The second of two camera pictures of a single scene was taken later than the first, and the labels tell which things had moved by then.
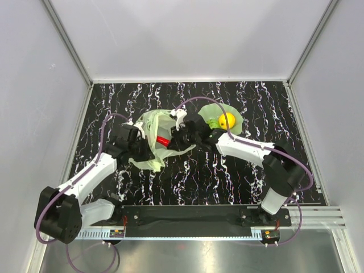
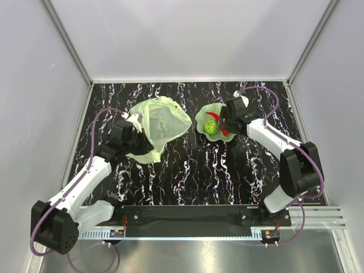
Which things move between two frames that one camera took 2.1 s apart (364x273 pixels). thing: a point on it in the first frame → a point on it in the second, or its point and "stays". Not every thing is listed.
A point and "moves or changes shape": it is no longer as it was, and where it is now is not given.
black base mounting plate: (197, 221) stays
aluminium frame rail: (62, 32) stays
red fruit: (162, 140) → (225, 132)
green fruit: (214, 123) stays
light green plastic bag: (156, 127) moves or changes shape
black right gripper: (176, 143) → (224, 114)
